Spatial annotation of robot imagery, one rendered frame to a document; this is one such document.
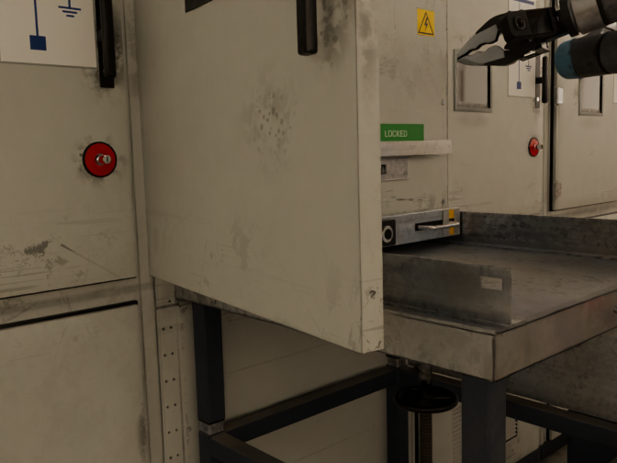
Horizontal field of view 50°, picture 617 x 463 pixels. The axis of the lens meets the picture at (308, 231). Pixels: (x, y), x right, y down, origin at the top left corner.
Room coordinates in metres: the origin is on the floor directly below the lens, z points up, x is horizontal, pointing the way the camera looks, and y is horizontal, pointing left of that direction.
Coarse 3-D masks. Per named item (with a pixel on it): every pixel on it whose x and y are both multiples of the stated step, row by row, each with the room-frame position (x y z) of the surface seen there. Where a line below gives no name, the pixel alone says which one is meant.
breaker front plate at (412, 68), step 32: (384, 0) 1.30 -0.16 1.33; (416, 0) 1.36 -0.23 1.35; (384, 32) 1.29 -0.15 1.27; (416, 32) 1.36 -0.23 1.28; (384, 64) 1.29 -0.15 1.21; (416, 64) 1.36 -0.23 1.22; (384, 96) 1.29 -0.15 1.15; (416, 96) 1.36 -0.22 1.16; (384, 160) 1.29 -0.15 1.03; (416, 160) 1.36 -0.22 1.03; (384, 192) 1.29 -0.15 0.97; (416, 192) 1.36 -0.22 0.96
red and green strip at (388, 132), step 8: (384, 128) 1.29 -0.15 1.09; (392, 128) 1.31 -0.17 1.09; (400, 128) 1.32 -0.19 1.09; (408, 128) 1.34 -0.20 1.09; (416, 128) 1.36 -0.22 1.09; (384, 136) 1.29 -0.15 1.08; (392, 136) 1.31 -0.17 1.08; (400, 136) 1.32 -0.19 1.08; (408, 136) 1.34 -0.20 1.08; (416, 136) 1.36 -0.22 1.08
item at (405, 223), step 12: (384, 216) 1.28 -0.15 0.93; (396, 216) 1.29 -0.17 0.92; (408, 216) 1.32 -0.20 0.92; (420, 216) 1.34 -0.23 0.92; (432, 216) 1.37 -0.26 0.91; (456, 216) 1.43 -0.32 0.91; (396, 228) 1.29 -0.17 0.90; (408, 228) 1.32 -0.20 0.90; (456, 228) 1.43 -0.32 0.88; (396, 240) 1.29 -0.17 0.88; (408, 240) 1.32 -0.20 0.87; (420, 240) 1.34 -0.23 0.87
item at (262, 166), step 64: (192, 0) 0.98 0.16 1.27; (256, 0) 0.83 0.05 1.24; (320, 0) 0.72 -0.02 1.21; (192, 64) 1.00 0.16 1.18; (256, 64) 0.84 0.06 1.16; (320, 64) 0.72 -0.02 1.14; (192, 128) 1.00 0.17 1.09; (256, 128) 0.84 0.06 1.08; (320, 128) 0.73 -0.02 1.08; (192, 192) 1.01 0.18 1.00; (256, 192) 0.85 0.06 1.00; (320, 192) 0.73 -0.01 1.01; (192, 256) 1.02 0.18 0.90; (256, 256) 0.85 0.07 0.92; (320, 256) 0.73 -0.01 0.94; (320, 320) 0.74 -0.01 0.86
